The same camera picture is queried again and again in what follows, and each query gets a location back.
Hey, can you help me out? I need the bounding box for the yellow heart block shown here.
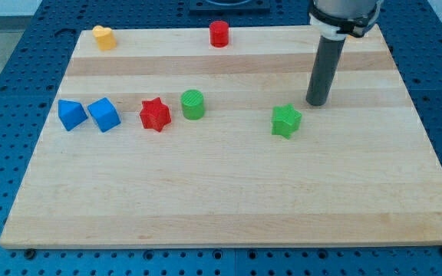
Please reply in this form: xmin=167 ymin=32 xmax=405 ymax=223
xmin=91 ymin=25 xmax=117 ymax=51

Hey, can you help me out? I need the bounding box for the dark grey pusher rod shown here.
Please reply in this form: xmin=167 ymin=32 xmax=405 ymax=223
xmin=305 ymin=36 xmax=345 ymax=107

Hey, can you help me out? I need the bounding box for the green star block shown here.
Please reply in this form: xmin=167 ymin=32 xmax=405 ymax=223
xmin=271 ymin=103 xmax=302 ymax=139

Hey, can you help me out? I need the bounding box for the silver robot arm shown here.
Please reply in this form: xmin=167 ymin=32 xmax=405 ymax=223
xmin=305 ymin=0 xmax=383 ymax=107

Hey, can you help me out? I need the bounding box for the red star block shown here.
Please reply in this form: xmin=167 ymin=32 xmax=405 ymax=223
xmin=139 ymin=97 xmax=171 ymax=132

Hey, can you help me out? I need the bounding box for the red cylinder block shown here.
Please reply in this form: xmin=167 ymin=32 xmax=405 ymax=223
xmin=209 ymin=21 xmax=229 ymax=48

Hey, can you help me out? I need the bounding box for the blue triangle block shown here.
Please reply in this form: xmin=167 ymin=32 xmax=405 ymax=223
xmin=58 ymin=100 xmax=88 ymax=131

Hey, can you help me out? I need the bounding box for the blue cube block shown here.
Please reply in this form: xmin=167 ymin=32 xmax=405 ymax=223
xmin=87 ymin=97 xmax=121 ymax=133

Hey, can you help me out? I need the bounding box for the light wooden board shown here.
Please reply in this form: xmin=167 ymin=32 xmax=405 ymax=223
xmin=0 ymin=26 xmax=442 ymax=249

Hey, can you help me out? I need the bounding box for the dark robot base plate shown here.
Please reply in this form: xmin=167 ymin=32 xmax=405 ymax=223
xmin=186 ymin=0 xmax=271 ymax=13

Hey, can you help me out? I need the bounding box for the green cylinder block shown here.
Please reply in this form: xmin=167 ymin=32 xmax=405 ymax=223
xmin=180 ymin=90 xmax=205 ymax=120

